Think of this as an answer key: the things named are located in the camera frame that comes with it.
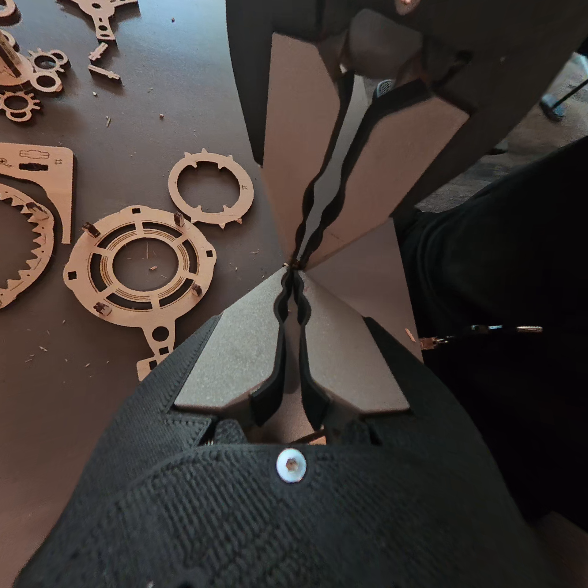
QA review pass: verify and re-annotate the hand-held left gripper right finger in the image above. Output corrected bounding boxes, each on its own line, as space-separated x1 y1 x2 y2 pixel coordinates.
295 270 410 429

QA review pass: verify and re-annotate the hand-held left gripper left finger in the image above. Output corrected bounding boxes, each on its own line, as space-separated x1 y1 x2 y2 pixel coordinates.
175 267 293 426

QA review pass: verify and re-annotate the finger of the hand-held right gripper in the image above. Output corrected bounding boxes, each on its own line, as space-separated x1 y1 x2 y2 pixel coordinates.
263 31 355 266
300 79 470 270

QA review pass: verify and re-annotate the round slotted wooden plate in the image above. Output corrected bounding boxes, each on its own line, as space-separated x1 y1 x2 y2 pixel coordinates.
63 205 218 382

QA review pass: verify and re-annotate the wooden arm piece with holes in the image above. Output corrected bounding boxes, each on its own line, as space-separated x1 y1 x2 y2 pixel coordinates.
57 0 141 43

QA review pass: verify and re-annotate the black swivel office chair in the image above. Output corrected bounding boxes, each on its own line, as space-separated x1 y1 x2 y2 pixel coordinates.
539 77 588 121

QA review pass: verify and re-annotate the wooden looped disc spindle assembly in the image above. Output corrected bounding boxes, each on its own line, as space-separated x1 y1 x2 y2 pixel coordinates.
0 27 72 124

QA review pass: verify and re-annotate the metal lanyard clip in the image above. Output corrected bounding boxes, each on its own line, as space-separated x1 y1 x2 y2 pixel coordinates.
420 323 544 351

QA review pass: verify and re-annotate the thin notched wooden ring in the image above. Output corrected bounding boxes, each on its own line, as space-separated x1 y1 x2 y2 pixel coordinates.
167 149 255 229

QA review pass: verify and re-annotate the wooden inner-toothed ring gear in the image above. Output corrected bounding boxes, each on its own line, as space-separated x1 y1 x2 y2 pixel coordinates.
0 183 56 309

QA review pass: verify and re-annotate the wooden frame offcut sheet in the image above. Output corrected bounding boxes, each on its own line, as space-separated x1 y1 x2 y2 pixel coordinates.
0 142 75 244

